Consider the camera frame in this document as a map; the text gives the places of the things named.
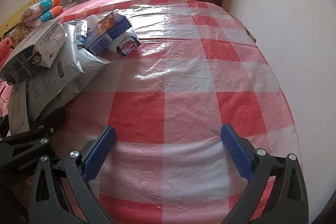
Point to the golden floral pillow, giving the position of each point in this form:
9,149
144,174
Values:
17,35

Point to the large grey plastic bag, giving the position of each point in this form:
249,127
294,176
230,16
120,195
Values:
68,69

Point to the blue cardboard box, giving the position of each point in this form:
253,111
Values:
107,32

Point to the red white checkered cloth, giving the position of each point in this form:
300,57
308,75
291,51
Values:
183,98

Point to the yellow cardboard headboard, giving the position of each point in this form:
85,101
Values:
18,14

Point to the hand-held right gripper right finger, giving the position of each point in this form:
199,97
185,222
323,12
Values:
236,153

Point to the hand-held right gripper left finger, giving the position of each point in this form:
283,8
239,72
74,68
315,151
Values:
99,153

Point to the grey paper carton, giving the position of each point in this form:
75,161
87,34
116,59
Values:
34,48

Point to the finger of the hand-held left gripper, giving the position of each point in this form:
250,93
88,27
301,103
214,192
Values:
23,145
50,119

